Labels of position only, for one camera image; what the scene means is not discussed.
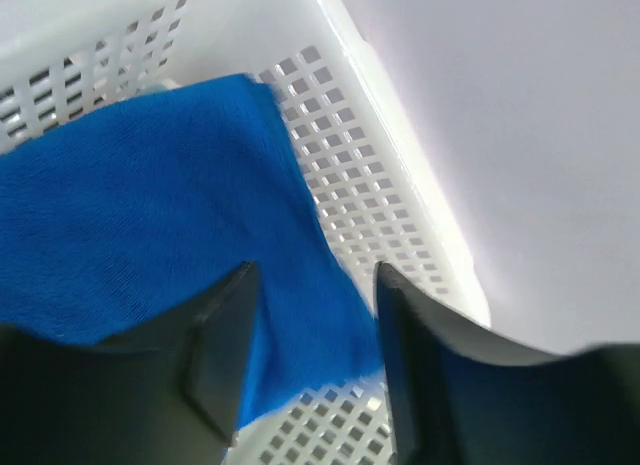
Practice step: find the blue towel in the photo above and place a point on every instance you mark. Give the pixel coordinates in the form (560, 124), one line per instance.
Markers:
(120, 215)

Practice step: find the white plastic mesh basket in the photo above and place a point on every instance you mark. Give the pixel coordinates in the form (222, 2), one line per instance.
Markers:
(376, 197)

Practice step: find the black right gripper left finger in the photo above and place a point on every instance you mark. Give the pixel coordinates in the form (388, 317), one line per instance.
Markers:
(168, 391)

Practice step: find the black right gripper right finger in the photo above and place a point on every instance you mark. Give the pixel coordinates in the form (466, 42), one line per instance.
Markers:
(459, 393)

